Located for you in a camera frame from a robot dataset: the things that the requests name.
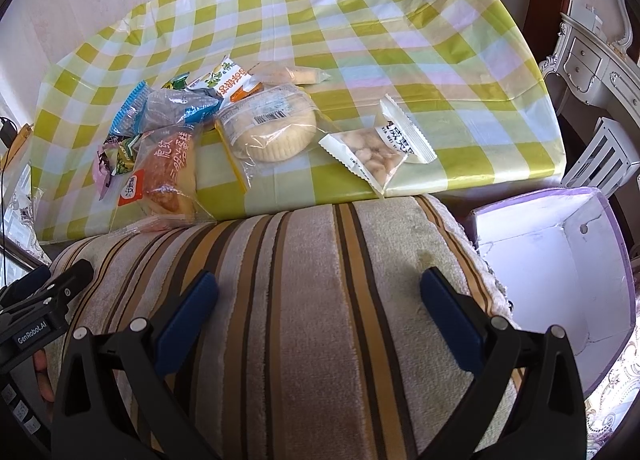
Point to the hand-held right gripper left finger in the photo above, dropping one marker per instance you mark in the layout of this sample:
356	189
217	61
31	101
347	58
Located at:
187	312

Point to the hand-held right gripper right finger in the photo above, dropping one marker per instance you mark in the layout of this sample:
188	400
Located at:
450	315

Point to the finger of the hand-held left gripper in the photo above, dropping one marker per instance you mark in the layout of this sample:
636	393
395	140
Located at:
70	277
31	281

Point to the purple cardboard box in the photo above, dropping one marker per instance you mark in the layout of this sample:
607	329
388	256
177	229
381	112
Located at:
525	260

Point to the pink snack packet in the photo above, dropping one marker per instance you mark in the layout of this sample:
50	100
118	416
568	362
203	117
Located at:
102	175

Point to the green white snack packet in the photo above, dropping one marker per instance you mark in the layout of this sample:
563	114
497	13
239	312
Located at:
125	155

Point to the orange print bread packet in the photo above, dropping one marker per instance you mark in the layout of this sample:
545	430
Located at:
165	175

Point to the blue cartoon snack packet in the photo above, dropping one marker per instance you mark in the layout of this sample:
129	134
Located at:
127	112

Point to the white nut snack packet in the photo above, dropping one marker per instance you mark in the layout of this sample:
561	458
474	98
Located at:
370	150

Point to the clear packet with blue edges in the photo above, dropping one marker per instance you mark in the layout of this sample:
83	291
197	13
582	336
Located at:
175	107

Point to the round cake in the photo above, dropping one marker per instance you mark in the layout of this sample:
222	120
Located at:
275	130

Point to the small green snack packet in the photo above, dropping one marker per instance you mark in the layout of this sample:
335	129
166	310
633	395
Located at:
175	81

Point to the white packet with plant print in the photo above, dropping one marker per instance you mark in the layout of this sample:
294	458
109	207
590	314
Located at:
225	77

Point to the pale cake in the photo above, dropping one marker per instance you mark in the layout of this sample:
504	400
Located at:
300	74

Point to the person's left hand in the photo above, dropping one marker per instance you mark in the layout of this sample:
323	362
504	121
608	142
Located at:
43	380

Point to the striped sofa cushion cover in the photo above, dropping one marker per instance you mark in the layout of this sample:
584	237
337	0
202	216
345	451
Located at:
300	315

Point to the small yellow object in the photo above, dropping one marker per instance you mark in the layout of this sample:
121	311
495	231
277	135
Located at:
22	137

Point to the floral patterned cloth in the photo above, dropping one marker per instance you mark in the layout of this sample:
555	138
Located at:
615	405

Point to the white slatted rack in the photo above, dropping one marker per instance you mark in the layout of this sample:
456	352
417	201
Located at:
605	155

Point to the white ornate dresser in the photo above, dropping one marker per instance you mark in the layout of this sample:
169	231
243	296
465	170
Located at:
585	65

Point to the green checked plastic tablecloth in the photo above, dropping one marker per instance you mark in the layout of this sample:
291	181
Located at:
350	40

